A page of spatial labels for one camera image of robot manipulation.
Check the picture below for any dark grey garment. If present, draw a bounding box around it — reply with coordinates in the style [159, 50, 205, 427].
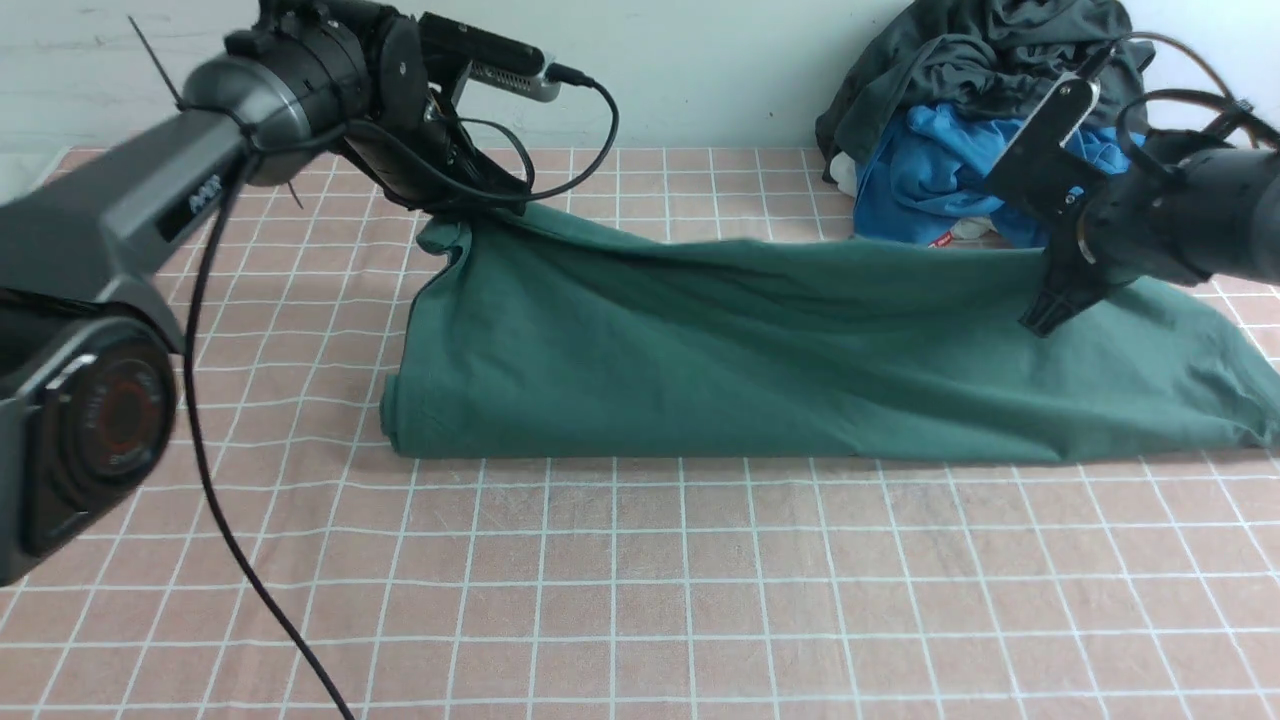
[815, 1, 1156, 163]

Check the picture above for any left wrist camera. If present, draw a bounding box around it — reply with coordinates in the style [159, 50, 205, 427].
[417, 13, 561, 102]

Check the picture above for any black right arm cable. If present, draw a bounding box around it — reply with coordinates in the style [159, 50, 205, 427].
[1085, 32, 1280, 181]

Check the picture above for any pink grid tablecloth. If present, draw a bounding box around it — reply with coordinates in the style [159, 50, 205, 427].
[1, 149, 1279, 719]

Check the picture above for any blue garment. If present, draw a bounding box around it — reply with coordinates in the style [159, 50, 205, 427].
[852, 102, 1132, 251]

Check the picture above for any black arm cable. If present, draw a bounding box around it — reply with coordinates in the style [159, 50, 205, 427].
[180, 65, 621, 720]
[1085, 32, 1280, 181]

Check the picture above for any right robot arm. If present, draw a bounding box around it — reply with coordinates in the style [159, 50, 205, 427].
[1020, 147, 1279, 337]

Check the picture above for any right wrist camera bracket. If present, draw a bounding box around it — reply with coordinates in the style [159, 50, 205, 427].
[984, 44, 1116, 228]

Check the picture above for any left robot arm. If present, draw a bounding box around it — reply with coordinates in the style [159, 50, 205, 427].
[1, 1, 531, 585]

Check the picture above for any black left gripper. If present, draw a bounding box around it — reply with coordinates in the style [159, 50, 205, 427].
[340, 95, 531, 213]

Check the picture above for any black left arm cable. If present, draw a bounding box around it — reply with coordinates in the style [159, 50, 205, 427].
[180, 65, 621, 720]

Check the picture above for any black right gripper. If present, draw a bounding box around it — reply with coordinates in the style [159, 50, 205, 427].
[1019, 245, 1137, 338]

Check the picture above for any green long-sleeve top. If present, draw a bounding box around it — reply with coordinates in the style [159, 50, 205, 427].
[380, 205, 1277, 464]

